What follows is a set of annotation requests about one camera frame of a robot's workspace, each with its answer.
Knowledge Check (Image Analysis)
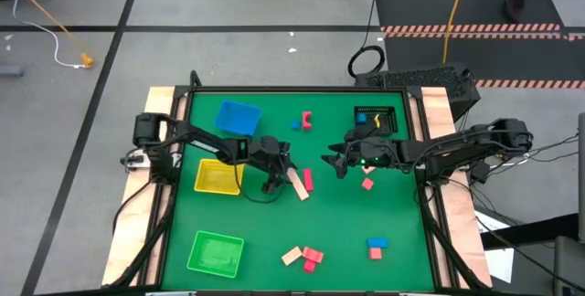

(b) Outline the black aluminium table frame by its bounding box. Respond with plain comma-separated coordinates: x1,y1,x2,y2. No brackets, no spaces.
101,69,494,296

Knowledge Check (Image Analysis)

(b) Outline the white paper sheet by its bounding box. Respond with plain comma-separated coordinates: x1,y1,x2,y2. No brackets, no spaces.
474,211,516,284

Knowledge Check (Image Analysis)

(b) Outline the green plastic basket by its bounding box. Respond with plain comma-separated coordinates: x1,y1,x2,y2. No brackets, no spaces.
186,229,246,280

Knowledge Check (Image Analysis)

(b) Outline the black desk beam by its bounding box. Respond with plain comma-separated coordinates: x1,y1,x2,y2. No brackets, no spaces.
479,212,580,250

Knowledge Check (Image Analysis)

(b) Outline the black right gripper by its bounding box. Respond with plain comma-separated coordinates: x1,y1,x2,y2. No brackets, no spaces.
321,126,403,180

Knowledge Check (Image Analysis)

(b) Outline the orange floor cable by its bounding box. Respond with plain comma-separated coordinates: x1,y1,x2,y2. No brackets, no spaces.
0,0,95,69

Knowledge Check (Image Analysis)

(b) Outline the large red block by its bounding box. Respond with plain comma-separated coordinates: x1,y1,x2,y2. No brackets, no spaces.
302,246,325,264

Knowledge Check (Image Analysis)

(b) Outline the white floor cable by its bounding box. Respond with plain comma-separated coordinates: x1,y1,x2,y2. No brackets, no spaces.
9,0,86,69

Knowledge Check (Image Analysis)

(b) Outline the black plastic basket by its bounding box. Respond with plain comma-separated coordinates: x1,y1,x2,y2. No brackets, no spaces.
354,105,399,137

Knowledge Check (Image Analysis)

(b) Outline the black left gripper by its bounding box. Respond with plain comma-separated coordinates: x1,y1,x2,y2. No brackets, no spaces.
246,134,299,196

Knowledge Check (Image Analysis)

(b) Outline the yellow plastic basket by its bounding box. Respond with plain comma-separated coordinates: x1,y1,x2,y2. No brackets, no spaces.
193,158,246,196

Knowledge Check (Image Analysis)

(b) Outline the silver mounting plate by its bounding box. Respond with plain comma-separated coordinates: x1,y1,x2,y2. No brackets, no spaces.
120,149,151,172

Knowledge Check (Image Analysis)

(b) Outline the light wooden side board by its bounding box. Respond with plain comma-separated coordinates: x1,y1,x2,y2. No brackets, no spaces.
420,86,494,288
101,86,177,287

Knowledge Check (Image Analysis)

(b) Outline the long wooden block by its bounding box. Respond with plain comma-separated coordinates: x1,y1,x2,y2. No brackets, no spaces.
286,166,311,202

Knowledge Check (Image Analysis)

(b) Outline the black hazard-striped floor mat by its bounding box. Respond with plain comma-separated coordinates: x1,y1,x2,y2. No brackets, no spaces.
382,32,585,90
374,0,564,33

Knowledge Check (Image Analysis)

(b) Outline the short wooden block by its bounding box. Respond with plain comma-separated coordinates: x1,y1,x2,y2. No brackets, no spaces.
281,246,303,267

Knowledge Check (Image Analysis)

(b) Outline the blue plastic basket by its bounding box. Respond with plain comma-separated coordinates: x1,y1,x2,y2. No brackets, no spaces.
213,100,263,137

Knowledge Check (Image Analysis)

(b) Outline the grey equipment case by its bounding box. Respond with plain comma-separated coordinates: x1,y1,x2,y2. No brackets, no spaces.
552,235,585,296

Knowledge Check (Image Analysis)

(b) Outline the grey vertical panel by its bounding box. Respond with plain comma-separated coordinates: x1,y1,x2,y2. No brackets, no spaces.
577,111,585,243

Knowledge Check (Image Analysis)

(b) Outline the black coiled cable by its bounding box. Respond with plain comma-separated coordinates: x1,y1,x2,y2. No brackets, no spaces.
346,0,388,79

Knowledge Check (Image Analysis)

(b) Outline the yellow hanging cable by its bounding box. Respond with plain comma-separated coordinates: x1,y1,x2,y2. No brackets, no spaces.
441,0,472,67

